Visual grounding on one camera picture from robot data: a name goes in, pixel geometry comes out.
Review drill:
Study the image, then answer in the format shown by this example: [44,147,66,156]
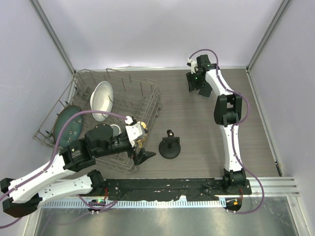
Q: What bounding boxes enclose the black phone stand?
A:
[158,129,181,159]

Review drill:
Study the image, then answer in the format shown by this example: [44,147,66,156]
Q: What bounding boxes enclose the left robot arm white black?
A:
[0,123,156,218]

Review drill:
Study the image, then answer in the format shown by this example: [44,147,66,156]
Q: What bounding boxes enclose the teal plate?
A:
[53,105,84,148]

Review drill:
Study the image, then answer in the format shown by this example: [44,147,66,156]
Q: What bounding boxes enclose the dark grey mug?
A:
[110,124,122,136]

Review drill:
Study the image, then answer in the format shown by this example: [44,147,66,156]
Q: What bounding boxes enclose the grey wire dish rack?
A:
[32,68,163,173]

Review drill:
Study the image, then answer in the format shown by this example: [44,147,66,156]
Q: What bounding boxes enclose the yellow cup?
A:
[137,121,148,148]

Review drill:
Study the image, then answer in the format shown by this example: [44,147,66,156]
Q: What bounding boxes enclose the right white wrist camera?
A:
[187,59,198,74]

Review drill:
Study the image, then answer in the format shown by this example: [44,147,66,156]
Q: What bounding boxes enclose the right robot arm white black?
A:
[186,55,246,194]

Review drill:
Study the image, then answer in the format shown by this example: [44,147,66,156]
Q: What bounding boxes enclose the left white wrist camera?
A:
[125,116,146,147]

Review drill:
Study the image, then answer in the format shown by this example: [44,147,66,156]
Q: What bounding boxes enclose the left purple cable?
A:
[0,109,128,228]

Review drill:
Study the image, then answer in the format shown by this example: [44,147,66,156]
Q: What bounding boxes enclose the white slotted cable duct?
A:
[42,198,226,208]

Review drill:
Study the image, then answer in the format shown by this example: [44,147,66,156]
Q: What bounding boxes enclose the black smartphone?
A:
[198,86,213,98]

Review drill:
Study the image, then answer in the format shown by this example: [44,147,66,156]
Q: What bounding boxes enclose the white plate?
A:
[90,81,114,113]

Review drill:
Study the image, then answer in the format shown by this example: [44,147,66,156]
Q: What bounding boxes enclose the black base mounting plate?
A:
[100,178,252,202]

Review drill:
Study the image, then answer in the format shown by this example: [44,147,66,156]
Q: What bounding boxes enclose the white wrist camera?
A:
[125,116,146,147]
[187,59,198,74]

